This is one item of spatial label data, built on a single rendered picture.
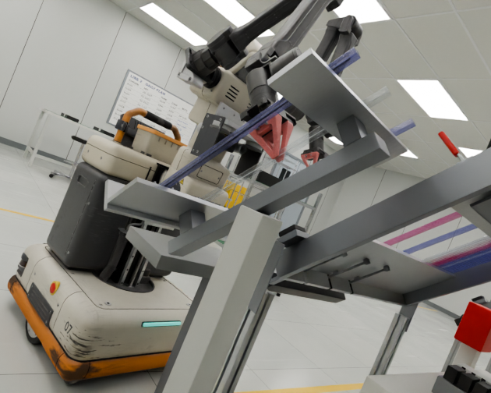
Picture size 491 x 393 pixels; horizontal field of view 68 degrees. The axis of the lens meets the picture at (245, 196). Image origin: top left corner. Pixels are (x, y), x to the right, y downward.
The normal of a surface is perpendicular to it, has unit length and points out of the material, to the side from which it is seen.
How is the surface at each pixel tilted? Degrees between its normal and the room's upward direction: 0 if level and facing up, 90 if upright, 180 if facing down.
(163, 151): 92
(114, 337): 90
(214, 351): 90
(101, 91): 90
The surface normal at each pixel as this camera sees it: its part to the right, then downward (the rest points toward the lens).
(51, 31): 0.58, 0.25
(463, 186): -0.72, -0.29
